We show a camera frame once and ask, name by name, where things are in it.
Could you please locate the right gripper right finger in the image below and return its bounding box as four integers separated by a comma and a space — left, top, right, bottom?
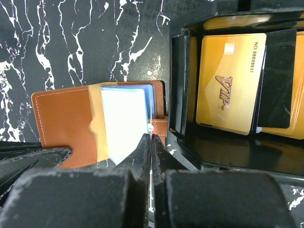
151, 134, 188, 184

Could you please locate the black card box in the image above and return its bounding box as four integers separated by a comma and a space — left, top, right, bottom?
169, 0, 304, 178

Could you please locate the brown leather card holder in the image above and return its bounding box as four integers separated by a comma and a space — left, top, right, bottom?
31, 81, 168, 169

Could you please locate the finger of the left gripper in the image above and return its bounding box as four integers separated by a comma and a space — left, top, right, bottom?
0, 142, 72, 188

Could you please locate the gold VIP card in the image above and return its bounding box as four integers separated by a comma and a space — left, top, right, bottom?
196, 33, 266, 135

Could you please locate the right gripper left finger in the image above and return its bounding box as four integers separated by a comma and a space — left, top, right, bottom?
114, 134, 151, 183

